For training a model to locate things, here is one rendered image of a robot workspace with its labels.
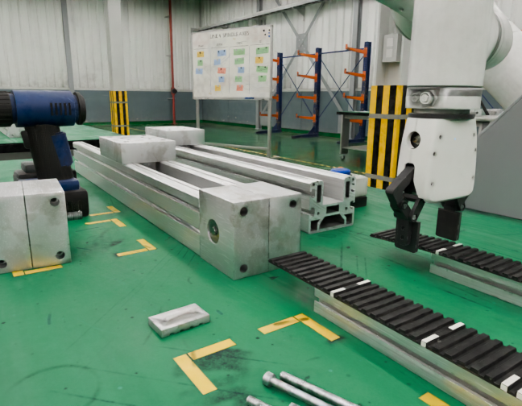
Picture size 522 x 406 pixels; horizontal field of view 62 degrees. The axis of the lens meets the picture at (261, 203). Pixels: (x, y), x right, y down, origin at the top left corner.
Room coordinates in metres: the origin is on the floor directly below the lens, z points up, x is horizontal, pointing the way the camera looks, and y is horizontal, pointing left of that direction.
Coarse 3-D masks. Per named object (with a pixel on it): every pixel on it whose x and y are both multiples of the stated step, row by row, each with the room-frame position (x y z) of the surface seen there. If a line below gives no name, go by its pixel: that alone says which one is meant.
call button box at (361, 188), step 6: (354, 174) 0.87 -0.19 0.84; (360, 180) 0.83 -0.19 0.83; (366, 180) 0.84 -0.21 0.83; (354, 186) 0.82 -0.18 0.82; (360, 186) 0.83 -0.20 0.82; (366, 186) 0.84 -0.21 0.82; (360, 192) 0.83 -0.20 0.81; (366, 192) 0.84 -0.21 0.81; (360, 198) 0.84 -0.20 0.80; (366, 198) 0.84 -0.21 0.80; (354, 204) 0.83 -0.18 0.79; (360, 204) 0.84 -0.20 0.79; (366, 204) 0.84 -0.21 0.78
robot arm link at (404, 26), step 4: (392, 12) 1.10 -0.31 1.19; (396, 12) 1.08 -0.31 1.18; (392, 16) 1.12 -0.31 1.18; (396, 16) 1.09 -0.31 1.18; (400, 16) 1.07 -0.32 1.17; (396, 20) 1.10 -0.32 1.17; (400, 20) 1.08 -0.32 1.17; (404, 20) 1.07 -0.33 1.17; (408, 20) 1.06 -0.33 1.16; (396, 24) 1.12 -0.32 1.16; (400, 24) 1.09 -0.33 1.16; (404, 24) 1.08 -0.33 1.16; (408, 24) 1.07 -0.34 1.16; (400, 28) 1.11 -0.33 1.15; (404, 28) 1.09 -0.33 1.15; (408, 28) 1.08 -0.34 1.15; (400, 32) 1.13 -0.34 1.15; (404, 32) 1.10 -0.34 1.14; (408, 32) 1.09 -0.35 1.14; (404, 36) 1.13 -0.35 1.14; (408, 36) 1.11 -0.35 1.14
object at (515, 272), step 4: (516, 268) 0.44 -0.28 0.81; (520, 268) 0.44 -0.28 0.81; (504, 272) 0.43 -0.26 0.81; (508, 272) 0.43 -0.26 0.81; (512, 272) 0.43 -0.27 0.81; (516, 272) 0.43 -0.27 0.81; (520, 272) 0.43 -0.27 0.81; (504, 276) 0.42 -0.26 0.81; (508, 276) 0.42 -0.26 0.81; (512, 276) 0.42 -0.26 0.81; (516, 276) 0.42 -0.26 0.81; (520, 276) 0.42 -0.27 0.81; (516, 280) 0.41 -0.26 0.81
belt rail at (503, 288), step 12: (432, 264) 0.51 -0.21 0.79; (444, 264) 0.50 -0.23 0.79; (456, 264) 0.48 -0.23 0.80; (444, 276) 0.49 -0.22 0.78; (456, 276) 0.48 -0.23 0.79; (468, 276) 0.47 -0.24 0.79; (480, 276) 0.46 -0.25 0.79; (492, 276) 0.44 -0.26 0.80; (480, 288) 0.45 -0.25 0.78; (492, 288) 0.44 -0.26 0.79; (504, 288) 0.44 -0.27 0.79; (516, 288) 0.42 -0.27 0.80; (516, 300) 0.42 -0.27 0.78
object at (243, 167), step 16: (176, 160) 1.09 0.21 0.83; (192, 160) 1.04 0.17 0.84; (208, 160) 0.94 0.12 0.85; (224, 160) 0.89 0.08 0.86; (240, 160) 0.97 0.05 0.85; (256, 160) 0.92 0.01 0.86; (272, 160) 0.89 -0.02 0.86; (224, 176) 0.88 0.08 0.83; (240, 176) 0.83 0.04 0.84; (256, 176) 0.80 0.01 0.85; (272, 176) 0.74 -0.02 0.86; (288, 176) 0.71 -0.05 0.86; (304, 176) 0.70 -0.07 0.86; (320, 176) 0.75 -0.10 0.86; (336, 176) 0.72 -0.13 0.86; (352, 176) 0.71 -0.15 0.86; (304, 192) 0.68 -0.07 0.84; (320, 192) 0.67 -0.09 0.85; (336, 192) 0.71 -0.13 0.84; (352, 192) 0.71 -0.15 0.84; (304, 208) 0.67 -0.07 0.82; (320, 208) 0.67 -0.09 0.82; (336, 208) 0.70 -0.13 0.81; (352, 208) 0.71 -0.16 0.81; (304, 224) 0.66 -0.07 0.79; (320, 224) 0.70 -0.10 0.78; (336, 224) 0.70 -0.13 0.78; (352, 224) 0.71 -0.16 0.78
